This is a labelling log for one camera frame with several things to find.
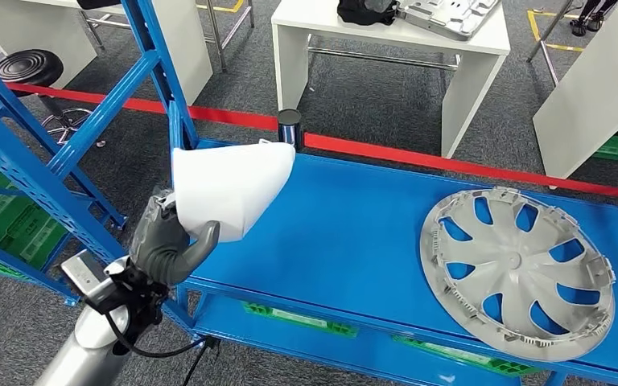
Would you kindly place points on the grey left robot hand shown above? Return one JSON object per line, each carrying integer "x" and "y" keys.
{"x": 159, "y": 250}

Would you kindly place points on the white plastic cover part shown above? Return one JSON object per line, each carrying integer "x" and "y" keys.
{"x": 229, "y": 186}

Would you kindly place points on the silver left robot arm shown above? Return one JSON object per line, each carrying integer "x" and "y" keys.
{"x": 85, "y": 351}

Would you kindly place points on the blue metal shelf rack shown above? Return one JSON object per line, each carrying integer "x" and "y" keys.
{"x": 74, "y": 168}
{"x": 351, "y": 229}

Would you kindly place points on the black round stool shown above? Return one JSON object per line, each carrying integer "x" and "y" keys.
{"x": 29, "y": 66}

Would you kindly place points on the black device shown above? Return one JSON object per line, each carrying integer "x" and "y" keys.
{"x": 98, "y": 3}

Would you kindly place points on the red barrier tape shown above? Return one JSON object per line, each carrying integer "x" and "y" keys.
{"x": 421, "y": 158}

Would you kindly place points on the black bag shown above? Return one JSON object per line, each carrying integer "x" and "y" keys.
{"x": 357, "y": 11}

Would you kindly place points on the grey wheel hubcap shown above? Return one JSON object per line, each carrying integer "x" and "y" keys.
{"x": 511, "y": 261}

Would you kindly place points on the grey stamped metal panel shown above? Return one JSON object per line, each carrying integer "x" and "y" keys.
{"x": 447, "y": 18}

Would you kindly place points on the yellow floor tape square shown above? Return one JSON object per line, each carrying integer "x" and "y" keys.
{"x": 532, "y": 24}

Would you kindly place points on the person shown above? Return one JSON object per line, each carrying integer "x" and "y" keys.
{"x": 594, "y": 17}

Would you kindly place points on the black barrier post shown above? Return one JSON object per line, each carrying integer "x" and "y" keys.
{"x": 289, "y": 128}

